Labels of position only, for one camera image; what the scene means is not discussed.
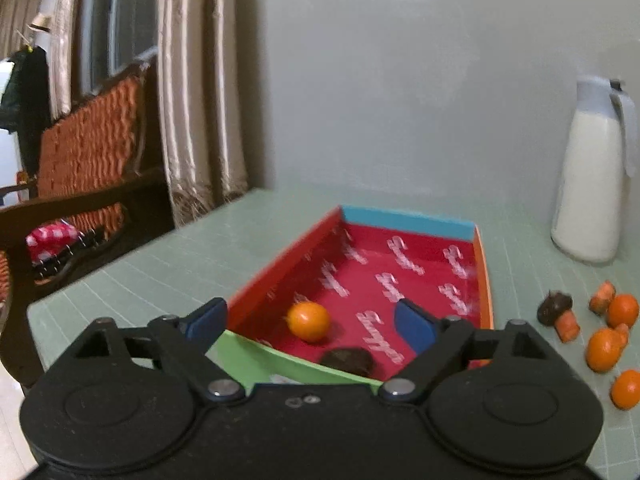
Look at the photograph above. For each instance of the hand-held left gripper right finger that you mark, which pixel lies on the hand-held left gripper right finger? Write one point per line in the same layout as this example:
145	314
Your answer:
412	325

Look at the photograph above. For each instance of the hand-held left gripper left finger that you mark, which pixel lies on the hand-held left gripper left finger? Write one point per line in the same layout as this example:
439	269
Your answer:
205	317

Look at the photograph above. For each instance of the colourful cardboard box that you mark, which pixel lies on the colourful cardboard box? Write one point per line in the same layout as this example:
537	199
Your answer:
415	270

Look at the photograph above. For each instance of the dark brown fruit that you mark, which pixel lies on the dark brown fruit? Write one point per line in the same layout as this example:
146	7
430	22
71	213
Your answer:
345	360
552	307

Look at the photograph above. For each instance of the small orange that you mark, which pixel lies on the small orange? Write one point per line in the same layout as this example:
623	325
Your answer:
308	321
604	350
626	389
622	310

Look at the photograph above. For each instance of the carrot piece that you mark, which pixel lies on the carrot piece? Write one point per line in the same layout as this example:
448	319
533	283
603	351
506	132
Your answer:
567	327
601	299

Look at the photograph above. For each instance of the green checked tablecloth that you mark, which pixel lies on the green checked tablecloth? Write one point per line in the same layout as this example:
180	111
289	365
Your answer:
150	270

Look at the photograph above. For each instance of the black ridged object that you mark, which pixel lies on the black ridged object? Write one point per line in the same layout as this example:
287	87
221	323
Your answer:
75	255

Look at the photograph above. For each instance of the red checkered cloth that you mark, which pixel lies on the red checkered cloth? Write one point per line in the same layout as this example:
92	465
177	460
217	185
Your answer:
50	242

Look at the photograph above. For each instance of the wooden bench orange cushion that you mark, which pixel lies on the wooden bench orange cushion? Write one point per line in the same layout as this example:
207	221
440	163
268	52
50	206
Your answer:
90	150

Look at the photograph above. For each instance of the white thermos jug grey lid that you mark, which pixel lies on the white thermos jug grey lid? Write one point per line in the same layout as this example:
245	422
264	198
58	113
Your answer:
590	175

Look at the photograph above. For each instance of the beige satin curtain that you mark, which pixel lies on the beige satin curtain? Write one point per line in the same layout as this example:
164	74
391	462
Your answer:
200	85
65	35

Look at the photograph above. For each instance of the dark hanging garment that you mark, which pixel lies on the dark hanging garment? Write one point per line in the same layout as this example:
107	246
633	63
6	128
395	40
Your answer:
25	105

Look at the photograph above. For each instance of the window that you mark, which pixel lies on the window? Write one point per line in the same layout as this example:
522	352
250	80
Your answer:
120	20

